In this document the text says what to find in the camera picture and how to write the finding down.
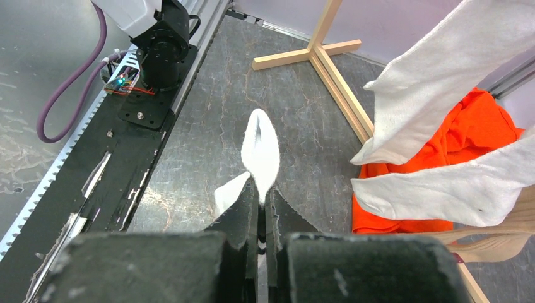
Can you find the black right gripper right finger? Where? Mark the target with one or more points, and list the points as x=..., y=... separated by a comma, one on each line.
x=304, y=265

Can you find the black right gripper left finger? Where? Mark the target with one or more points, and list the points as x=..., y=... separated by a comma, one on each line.
x=217, y=264

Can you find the white sock with black stripes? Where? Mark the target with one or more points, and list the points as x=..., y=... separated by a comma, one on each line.
x=260, y=157

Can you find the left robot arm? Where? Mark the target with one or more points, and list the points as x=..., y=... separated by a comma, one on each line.
x=161, y=30

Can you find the hanging white sock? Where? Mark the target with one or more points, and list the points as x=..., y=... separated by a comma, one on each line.
x=480, y=192
x=416, y=90

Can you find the tan sock maroon toe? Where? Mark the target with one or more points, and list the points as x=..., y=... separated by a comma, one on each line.
x=495, y=243

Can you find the orange cloth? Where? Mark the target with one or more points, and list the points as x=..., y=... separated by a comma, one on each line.
x=475, y=126

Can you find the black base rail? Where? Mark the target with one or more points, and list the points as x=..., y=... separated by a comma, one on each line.
x=94, y=184

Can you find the wooden drying rack frame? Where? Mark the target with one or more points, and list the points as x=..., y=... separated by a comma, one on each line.
x=320, y=57

